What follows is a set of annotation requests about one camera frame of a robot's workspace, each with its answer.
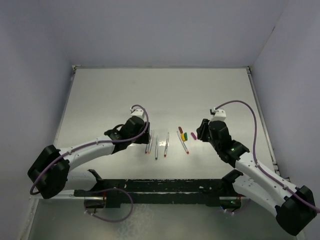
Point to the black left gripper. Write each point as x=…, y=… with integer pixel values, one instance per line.
x=144, y=139

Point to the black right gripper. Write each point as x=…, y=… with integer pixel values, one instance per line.
x=202, y=129

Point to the white pen purple end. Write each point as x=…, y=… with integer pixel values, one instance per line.
x=147, y=147

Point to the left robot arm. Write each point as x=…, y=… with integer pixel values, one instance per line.
x=54, y=169

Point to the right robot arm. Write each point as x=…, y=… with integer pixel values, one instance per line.
x=293, y=207

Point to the white pen yellow end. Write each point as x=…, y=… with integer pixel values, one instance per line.
x=150, y=142

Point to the white pen green end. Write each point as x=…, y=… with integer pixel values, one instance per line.
x=156, y=147

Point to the white pen red end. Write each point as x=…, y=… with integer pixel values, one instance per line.
x=166, y=145

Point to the white pen brown tip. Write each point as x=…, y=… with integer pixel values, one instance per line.
x=182, y=143

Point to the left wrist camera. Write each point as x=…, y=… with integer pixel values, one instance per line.
x=137, y=111

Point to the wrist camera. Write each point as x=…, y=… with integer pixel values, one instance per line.
x=217, y=114
x=137, y=111

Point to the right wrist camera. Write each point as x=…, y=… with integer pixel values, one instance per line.
x=217, y=114

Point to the black base frame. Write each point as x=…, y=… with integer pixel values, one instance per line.
x=112, y=193

